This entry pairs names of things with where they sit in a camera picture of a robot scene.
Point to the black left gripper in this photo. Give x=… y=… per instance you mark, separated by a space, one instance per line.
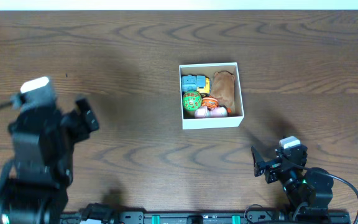
x=74 y=121

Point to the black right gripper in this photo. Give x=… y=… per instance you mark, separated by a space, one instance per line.
x=274 y=166

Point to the pink and white duck toy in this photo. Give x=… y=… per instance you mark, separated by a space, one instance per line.
x=205 y=112

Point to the orange round spinner toy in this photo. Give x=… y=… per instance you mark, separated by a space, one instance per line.
x=210 y=102

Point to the brown plush bear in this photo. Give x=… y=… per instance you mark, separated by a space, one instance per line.
x=223 y=90

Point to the green ball with red numbers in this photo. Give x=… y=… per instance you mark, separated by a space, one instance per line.
x=191 y=100

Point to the grey and yellow toy truck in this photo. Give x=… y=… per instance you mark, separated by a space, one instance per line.
x=200 y=83

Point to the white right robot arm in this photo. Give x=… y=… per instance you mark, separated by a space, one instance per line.
x=309 y=191

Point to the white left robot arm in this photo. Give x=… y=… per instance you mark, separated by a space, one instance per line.
x=33 y=184

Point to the white cardboard box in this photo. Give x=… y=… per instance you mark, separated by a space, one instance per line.
x=208 y=69

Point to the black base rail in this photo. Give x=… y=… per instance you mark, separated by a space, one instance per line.
x=97 y=213

